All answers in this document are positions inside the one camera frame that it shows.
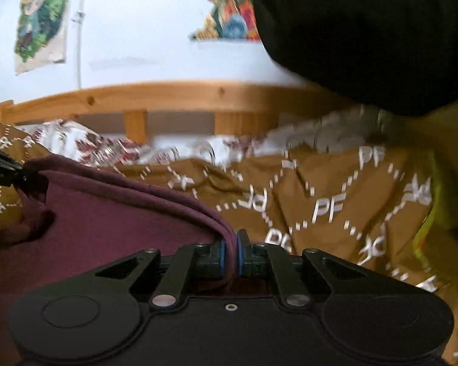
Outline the white floral bed sheet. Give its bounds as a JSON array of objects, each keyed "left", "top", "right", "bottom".
[{"left": 16, "top": 119, "right": 329, "bottom": 169}]

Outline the white wall pipe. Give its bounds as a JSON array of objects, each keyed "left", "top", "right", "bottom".
[{"left": 74, "top": 0, "right": 89, "bottom": 89}]

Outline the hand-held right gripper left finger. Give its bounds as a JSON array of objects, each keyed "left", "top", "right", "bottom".
[{"left": 93, "top": 237, "right": 227, "bottom": 310}]

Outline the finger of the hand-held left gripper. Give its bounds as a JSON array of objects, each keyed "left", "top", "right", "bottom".
[{"left": 0, "top": 142, "right": 49, "bottom": 195}]

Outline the blond cartoon figure wall poster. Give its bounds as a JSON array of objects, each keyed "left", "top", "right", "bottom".
[{"left": 14, "top": 0, "right": 70, "bottom": 76}]

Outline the black puffy jacket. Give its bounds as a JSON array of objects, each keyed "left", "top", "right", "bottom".
[{"left": 252, "top": 0, "right": 458, "bottom": 118}]

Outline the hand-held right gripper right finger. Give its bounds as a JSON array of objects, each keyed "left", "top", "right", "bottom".
[{"left": 237, "top": 229, "right": 368, "bottom": 309}]

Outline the landscape drawing wall poster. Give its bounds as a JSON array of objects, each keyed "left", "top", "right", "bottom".
[{"left": 187, "top": 0, "right": 261, "bottom": 42}]

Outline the maroon long-sleeve sweater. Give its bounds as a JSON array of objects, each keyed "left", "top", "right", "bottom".
[{"left": 0, "top": 156, "right": 238, "bottom": 351}]

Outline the wooden bed frame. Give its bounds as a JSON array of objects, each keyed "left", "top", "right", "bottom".
[{"left": 0, "top": 81, "right": 352, "bottom": 138}]

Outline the brown letter-print blanket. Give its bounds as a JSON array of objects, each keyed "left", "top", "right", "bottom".
[{"left": 0, "top": 107, "right": 458, "bottom": 366}]

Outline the yellow-green pillow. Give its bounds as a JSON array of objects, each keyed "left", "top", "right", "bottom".
[{"left": 411, "top": 99, "right": 458, "bottom": 262}]

